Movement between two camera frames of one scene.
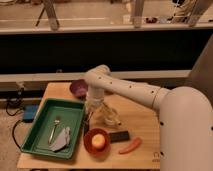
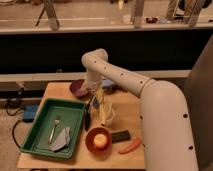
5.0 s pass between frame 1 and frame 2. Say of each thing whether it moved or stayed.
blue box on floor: stayed
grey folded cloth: stayed
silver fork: stayed
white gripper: moved
